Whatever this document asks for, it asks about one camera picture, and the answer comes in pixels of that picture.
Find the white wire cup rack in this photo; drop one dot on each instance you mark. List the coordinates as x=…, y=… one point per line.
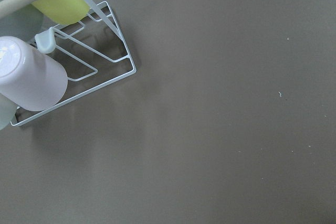
x=46, y=42

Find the pink plastic cup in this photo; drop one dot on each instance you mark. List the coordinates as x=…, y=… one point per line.
x=32, y=80

